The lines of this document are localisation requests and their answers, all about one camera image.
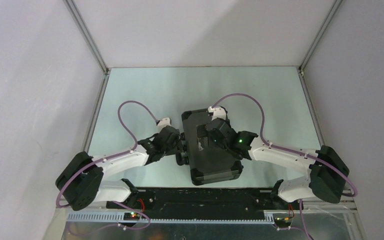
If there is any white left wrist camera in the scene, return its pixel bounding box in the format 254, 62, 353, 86
156, 117, 172, 133

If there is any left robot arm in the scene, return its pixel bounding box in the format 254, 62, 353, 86
55, 125, 183, 211

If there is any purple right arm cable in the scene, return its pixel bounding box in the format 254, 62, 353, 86
210, 93, 359, 240

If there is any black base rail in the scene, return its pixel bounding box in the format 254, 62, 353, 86
124, 187, 299, 221

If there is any black poker set case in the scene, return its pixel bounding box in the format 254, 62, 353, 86
175, 109, 243, 186

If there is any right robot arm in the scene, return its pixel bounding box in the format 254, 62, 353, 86
204, 118, 350, 209

